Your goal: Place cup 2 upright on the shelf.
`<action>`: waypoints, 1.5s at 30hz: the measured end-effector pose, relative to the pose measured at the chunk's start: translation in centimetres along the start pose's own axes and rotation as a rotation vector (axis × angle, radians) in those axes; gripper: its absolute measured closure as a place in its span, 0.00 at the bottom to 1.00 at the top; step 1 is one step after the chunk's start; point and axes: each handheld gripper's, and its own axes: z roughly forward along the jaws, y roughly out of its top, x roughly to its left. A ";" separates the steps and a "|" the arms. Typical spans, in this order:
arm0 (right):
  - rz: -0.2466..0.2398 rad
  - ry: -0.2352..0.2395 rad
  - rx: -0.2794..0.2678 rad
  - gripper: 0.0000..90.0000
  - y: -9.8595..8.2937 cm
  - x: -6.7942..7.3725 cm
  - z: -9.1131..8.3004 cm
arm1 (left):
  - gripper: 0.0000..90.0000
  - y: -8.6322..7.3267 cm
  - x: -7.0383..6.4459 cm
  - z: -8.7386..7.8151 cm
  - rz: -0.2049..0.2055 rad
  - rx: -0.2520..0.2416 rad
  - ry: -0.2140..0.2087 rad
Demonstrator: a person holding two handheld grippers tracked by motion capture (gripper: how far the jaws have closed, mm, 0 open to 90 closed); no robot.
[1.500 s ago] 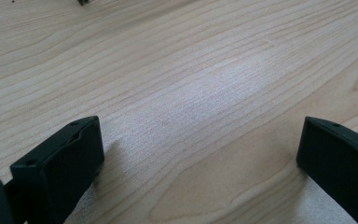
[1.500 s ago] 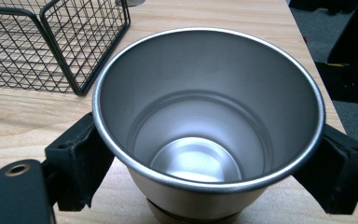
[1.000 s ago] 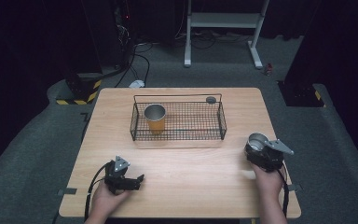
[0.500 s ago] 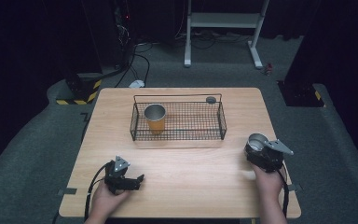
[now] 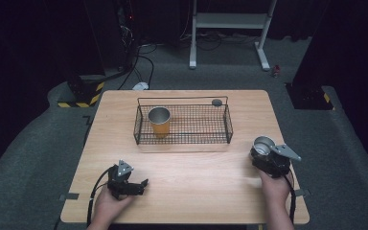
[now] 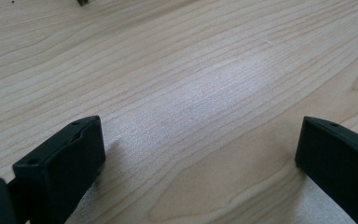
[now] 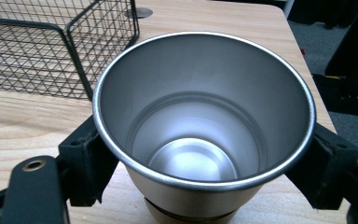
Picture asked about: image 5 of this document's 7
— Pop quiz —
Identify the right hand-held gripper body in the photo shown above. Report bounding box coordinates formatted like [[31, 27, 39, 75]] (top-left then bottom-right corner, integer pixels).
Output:
[[250, 143, 303, 179]]

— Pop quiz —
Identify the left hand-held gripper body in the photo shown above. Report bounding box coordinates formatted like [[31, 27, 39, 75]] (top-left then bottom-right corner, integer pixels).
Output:
[[106, 159, 142, 201]]

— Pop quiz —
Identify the silver metal cup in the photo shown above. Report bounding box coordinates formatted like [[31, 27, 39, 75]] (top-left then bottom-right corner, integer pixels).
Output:
[[252, 135, 277, 157]]

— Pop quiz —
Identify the orange cup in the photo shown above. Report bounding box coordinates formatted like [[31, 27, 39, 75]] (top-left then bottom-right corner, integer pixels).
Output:
[[147, 106, 172, 139]]

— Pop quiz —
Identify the black wire basket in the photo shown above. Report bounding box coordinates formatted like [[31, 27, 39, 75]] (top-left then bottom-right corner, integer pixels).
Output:
[[132, 96, 235, 147]]

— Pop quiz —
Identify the person's left hand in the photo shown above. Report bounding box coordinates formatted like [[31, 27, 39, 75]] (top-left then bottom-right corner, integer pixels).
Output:
[[93, 186, 136, 225]]

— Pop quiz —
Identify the person's right hand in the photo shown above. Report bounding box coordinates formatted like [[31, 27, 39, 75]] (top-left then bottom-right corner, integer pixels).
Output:
[[258, 170, 291, 207]]

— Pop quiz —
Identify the black base with yellow mark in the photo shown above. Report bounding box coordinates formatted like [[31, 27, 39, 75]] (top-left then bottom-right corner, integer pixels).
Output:
[[285, 81, 336, 111]]

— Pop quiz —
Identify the white power adapter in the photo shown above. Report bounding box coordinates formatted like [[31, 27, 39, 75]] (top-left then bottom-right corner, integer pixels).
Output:
[[131, 81, 150, 91]]

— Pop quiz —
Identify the black yellow striped base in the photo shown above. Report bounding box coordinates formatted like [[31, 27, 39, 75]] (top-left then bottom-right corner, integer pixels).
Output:
[[57, 74, 106, 109]]

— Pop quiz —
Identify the white metal stand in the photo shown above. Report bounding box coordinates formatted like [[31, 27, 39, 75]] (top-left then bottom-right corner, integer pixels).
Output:
[[188, 0, 278, 72]]

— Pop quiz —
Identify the dark computer rack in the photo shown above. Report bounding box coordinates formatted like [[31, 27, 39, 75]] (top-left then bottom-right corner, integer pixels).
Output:
[[116, 0, 140, 73]]

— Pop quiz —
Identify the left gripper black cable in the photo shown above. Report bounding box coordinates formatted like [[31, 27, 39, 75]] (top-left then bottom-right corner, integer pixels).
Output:
[[86, 165, 115, 228]]

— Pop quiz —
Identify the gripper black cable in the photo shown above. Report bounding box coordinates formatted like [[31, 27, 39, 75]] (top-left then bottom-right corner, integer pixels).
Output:
[[86, 165, 115, 228], [282, 173, 298, 225]]

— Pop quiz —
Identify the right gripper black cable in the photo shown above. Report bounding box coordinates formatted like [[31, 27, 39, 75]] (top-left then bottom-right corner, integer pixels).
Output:
[[282, 173, 298, 225]]

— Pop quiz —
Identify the black floor cable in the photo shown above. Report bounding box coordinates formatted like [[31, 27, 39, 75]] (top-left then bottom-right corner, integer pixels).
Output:
[[117, 44, 158, 91]]

